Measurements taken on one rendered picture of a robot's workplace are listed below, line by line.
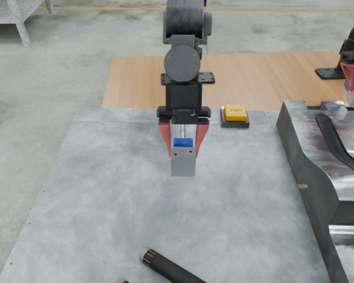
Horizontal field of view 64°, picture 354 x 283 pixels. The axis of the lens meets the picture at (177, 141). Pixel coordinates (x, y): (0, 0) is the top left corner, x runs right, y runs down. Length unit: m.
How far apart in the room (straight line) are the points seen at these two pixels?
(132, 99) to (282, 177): 0.54
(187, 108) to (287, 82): 0.73
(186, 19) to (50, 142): 1.75
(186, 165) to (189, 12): 0.28
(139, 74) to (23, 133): 1.37
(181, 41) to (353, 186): 0.41
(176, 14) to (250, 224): 0.45
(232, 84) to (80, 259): 0.76
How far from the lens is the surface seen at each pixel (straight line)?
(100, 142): 0.84
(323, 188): 0.64
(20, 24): 3.54
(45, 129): 2.28
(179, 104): 0.45
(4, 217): 1.85
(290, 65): 1.27
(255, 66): 1.22
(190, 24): 0.53
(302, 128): 0.79
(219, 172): 0.74
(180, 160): 0.56
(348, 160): 0.74
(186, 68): 0.46
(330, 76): 1.23
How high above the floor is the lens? 1.36
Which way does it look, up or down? 43 degrees down
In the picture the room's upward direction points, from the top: straight up
